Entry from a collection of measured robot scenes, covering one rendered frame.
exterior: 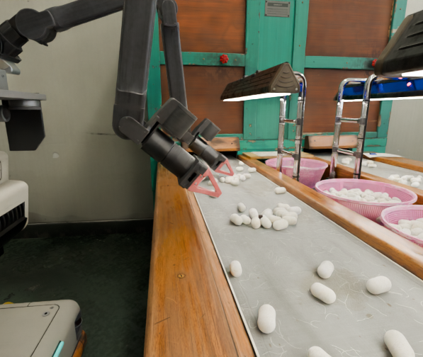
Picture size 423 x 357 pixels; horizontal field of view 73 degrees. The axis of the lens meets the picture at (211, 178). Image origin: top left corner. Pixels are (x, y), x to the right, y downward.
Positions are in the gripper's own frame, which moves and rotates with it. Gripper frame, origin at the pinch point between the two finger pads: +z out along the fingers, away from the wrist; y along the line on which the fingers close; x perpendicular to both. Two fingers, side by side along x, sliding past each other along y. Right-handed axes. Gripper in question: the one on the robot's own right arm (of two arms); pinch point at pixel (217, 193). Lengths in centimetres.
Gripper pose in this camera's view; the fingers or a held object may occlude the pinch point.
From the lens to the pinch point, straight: 65.2
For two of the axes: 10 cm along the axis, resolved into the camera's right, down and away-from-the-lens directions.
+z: 7.4, 6.1, 2.8
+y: -1.7, -2.3, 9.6
